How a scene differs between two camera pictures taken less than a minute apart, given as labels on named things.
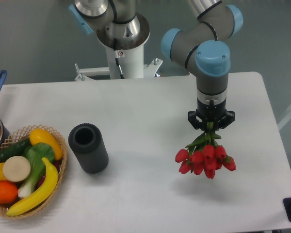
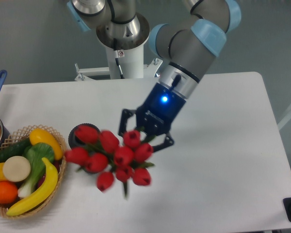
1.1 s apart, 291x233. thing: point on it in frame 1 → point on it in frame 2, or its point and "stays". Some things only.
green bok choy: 35,153 stays
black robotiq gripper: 211,108 → 162,106
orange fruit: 4,192 stays
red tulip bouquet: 204,156 → 101,152
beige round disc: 16,168 stays
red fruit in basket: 57,164 stays
